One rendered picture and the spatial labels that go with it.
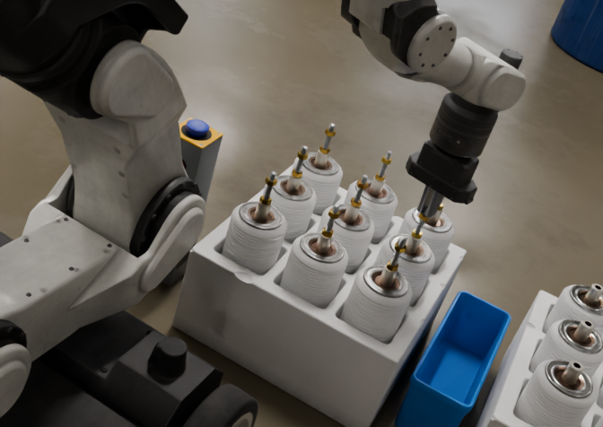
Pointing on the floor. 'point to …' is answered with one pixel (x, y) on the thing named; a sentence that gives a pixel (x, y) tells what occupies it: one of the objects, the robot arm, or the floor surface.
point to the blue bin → (454, 364)
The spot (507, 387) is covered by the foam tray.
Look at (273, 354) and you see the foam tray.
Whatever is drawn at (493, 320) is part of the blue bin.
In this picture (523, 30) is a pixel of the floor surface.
